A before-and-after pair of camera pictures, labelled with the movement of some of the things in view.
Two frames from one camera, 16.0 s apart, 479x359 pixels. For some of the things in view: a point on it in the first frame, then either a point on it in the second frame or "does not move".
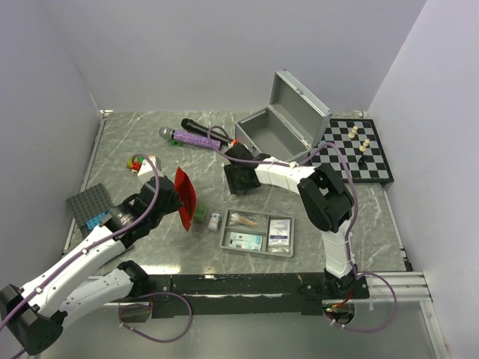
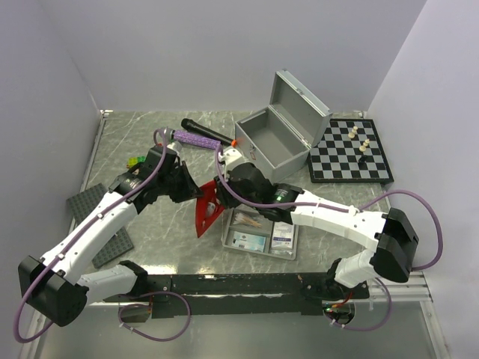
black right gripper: (234, 184) → (224, 195)
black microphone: (198, 129) does not move
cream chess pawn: (362, 148) does not move
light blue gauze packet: (245, 241) does not move
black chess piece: (361, 161) does not move
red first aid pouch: (185, 191) → (208, 207)
